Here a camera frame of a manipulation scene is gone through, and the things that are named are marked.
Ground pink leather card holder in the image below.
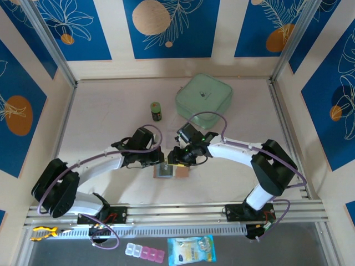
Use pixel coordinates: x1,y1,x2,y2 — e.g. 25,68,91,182
153,163,190,181

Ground dark green small bottle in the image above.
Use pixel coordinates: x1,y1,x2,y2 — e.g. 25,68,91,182
150,101,163,122

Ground mint green zip pouch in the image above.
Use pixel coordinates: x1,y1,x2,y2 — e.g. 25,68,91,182
174,73,234,130

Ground blue yellow snack packet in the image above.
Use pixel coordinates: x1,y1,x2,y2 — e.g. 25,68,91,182
167,234,218,266

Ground white and pink pill organizer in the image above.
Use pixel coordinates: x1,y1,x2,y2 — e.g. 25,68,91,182
124,242,166,263

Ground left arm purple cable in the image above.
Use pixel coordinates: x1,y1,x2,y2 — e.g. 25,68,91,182
37,124,163,250

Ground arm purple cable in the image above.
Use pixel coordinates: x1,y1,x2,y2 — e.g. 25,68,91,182
184,111,307,242
37,124,163,250

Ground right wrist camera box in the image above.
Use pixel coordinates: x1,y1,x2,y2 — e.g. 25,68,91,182
176,122,201,144

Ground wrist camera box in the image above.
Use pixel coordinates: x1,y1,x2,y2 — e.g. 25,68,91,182
129,126,155,148
176,122,201,144

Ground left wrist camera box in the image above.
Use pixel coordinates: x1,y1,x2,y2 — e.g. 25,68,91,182
129,126,155,148

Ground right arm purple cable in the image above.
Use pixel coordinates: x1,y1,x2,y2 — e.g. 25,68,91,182
184,111,307,242

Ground aluminium rail beam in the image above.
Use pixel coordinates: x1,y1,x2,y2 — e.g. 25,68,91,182
23,199,329,228

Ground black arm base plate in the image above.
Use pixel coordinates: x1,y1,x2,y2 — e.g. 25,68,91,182
77,206,129,226
224,203,277,222

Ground slotted grey cable duct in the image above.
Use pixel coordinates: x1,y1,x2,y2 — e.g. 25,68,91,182
58,224,248,238

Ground aluminium table side rail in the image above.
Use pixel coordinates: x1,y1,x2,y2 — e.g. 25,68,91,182
267,79,311,199
41,83,78,206

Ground black cable mount bracket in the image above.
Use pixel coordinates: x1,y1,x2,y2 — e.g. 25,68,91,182
88,223,113,245
245,223,276,242

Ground yellow handled pliers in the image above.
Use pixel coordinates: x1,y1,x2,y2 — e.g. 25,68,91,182
30,226,74,242

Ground aluminium corner post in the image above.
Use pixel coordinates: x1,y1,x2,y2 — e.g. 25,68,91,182
21,0,78,88
270,0,320,83

